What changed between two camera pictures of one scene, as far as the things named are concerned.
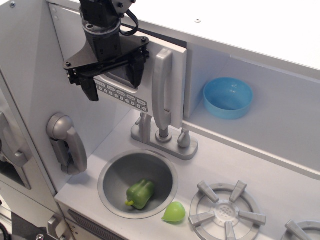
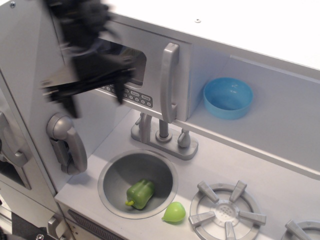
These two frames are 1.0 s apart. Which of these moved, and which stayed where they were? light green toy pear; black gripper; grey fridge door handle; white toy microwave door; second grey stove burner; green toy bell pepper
Moved: black gripper; white toy microwave door
Stayed: grey fridge door handle; light green toy pear; second grey stove burner; green toy bell pepper
